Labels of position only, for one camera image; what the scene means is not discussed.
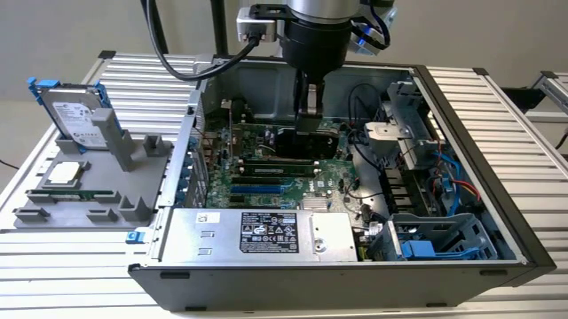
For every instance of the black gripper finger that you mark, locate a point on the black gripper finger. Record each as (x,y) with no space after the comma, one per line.
(310,123)

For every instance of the Nvidia Quadro graphics card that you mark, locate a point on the Nvidia Quadro graphics card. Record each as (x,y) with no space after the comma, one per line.
(306,146)

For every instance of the black RAM slot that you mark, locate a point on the black RAM slot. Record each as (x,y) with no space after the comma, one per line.
(280,163)

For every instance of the black RAM stick with label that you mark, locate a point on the black RAM stick with label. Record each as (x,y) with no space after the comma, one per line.
(276,170)

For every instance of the green motherboard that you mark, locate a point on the green motherboard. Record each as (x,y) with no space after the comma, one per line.
(330,176)

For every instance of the black stand pole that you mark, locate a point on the black stand pole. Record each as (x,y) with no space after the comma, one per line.
(218,20)

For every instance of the silver metal drive cage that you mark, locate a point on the silver metal drive cage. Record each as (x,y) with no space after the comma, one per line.
(412,109)

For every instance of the silver chipset heatsink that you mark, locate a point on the silver chipset heatsink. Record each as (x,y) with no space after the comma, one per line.
(317,203)

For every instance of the blue slot clip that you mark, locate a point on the blue slot clip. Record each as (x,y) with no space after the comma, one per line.
(182,184)
(185,172)
(193,142)
(179,196)
(187,161)

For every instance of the silver power supply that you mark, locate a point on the silver power supply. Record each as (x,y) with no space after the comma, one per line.
(222,239)

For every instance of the grey disk bay cage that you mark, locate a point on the grey disk bay cage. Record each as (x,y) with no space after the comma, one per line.
(444,226)

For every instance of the empty blue disk carrier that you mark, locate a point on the empty blue disk carrier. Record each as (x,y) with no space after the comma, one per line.
(417,249)

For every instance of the open black PC case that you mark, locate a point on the open black PC case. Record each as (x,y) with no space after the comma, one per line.
(310,285)

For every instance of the grey parts rack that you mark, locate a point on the grey parts rack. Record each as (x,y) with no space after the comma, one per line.
(106,181)

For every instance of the blue case latch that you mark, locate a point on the blue case latch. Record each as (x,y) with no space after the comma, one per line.
(134,237)

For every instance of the hard disk in blue carrier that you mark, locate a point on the hard disk in blue carrier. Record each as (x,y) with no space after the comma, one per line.
(71,116)

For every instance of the aluminium slat side table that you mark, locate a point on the aluminium slat side table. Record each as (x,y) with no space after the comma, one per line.
(555,86)

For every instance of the silver CPU chip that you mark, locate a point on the silver CPU chip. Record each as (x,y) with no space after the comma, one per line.
(64,172)

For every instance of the green RAM stick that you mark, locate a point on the green RAM stick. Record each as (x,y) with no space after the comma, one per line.
(71,196)

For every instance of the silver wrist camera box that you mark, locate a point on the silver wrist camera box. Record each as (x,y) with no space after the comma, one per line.
(374,50)
(256,25)

